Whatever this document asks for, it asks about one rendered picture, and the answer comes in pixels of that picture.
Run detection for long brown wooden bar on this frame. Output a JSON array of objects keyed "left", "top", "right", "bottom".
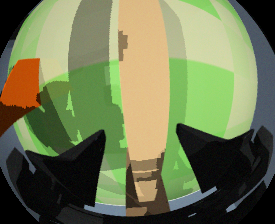
[{"left": 117, "top": 0, "right": 170, "bottom": 202}]

